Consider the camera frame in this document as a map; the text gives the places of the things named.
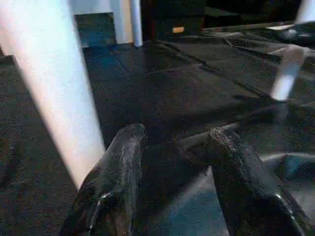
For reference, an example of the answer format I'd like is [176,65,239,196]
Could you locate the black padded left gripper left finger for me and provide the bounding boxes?
[60,122,147,236]

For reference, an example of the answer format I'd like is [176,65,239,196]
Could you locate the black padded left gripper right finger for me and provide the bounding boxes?
[209,127,311,236]

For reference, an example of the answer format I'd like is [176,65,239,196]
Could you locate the black table mat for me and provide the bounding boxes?
[0,24,315,236]

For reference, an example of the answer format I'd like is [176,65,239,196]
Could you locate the white glass-door cabinet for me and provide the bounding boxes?
[70,0,133,49]

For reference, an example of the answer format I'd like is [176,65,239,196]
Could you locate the black fabric covered furniture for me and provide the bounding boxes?
[141,0,298,41]

